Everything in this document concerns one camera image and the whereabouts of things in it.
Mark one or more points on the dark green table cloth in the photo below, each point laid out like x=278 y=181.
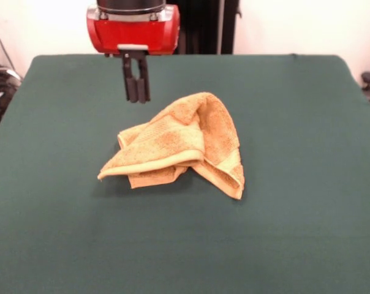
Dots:
x=81 y=229

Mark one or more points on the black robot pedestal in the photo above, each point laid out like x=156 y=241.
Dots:
x=209 y=27

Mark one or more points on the yellow-orange terry towel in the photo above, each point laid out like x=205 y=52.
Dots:
x=172 y=144

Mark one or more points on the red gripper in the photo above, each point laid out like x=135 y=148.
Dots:
x=133 y=33

